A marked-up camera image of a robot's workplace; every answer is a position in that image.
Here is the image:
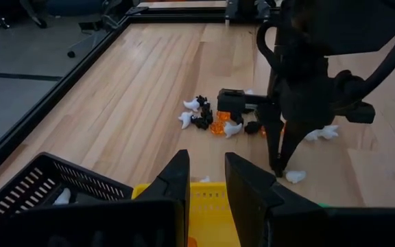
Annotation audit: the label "black slotted plastic basket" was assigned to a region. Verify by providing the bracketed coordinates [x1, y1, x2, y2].
[0, 152, 134, 227]

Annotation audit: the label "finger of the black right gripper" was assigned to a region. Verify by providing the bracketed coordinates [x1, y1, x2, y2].
[258, 109, 284, 176]
[279, 123, 322, 178]

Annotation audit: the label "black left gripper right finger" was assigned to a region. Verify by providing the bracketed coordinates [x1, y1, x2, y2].
[224, 152, 326, 247]

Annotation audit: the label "yellow slotted plastic basket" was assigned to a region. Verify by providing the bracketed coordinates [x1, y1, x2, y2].
[131, 181, 241, 247]

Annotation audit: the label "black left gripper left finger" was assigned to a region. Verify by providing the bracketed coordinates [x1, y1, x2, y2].
[134, 149, 191, 247]

